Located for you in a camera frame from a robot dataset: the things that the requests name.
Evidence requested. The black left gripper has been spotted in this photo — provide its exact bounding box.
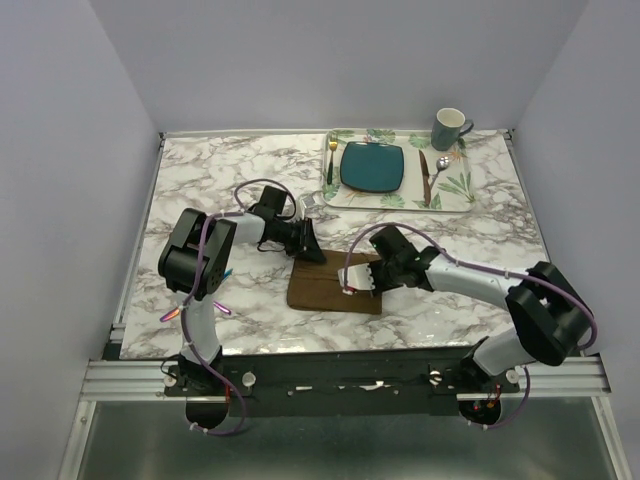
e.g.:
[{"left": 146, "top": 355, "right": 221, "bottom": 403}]
[{"left": 273, "top": 216, "right": 326, "bottom": 263}]

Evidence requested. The brown cloth napkin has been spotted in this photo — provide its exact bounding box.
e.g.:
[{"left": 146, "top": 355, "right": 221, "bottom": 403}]
[{"left": 286, "top": 251, "right": 382, "bottom": 315}]

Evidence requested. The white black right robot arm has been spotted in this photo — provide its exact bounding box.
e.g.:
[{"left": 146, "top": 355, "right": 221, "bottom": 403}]
[{"left": 370, "top": 225, "right": 597, "bottom": 392}]

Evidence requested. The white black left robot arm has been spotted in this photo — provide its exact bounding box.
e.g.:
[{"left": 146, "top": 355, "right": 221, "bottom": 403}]
[{"left": 158, "top": 180, "right": 326, "bottom": 395}]

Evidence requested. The brown wooden knife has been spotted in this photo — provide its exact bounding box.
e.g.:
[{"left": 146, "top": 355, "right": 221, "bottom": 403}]
[{"left": 418, "top": 150, "right": 432, "bottom": 207}]

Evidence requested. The white leaf-pattern tray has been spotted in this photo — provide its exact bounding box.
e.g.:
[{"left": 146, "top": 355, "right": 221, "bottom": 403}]
[{"left": 322, "top": 128, "right": 475, "bottom": 213}]

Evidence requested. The teal square plate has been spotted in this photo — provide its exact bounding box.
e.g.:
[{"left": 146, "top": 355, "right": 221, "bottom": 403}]
[{"left": 339, "top": 141, "right": 405, "bottom": 194}]

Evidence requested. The silver spoon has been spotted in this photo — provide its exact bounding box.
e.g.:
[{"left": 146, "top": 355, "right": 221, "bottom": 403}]
[{"left": 430, "top": 156, "right": 451, "bottom": 189}]

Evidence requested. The iridescent rainbow spoon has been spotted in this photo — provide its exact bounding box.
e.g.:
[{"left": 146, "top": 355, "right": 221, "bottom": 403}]
[{"left": 160, "top": 301, "right": 232, "bottom": 323}]

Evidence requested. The grey-green ceramic mug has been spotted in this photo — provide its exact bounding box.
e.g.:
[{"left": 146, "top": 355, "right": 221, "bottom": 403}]
[{"left": 431, "top": 107, "right": 474, "bottom": 152}]

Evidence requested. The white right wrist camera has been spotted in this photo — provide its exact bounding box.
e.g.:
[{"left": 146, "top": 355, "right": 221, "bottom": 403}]
[{"left": 337, "top": 263, "right": 375, "bottom": 295}]

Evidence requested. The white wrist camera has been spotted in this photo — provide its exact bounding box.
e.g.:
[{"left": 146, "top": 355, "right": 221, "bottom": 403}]
[
  {"left": 298, "top": 194, "right": 321, "bottom": 213},
  {"left": 337, "top": 263, "right": 375, "bottom": 295}
]

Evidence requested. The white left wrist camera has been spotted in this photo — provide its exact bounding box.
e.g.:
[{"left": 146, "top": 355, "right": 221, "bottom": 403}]
[{"left": 298, "top": 194, "right": 321, "bottom": 213}]

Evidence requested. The gold fork green handle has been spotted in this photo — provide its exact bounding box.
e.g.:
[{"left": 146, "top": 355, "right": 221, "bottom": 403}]
[{"left": 326, "top": 133, "right": 338, "bottom": 185}]

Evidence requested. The black metal base frame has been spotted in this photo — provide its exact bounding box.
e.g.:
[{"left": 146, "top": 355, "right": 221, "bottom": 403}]
[{"left": 158, "top": 347, "right": 545, "bottom": 428}]

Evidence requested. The aluminium extrusion rail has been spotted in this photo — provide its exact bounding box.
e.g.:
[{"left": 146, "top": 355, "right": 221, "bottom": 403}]
[{"left": 80, "top": 356, "right": 611, "bottom": 402}]

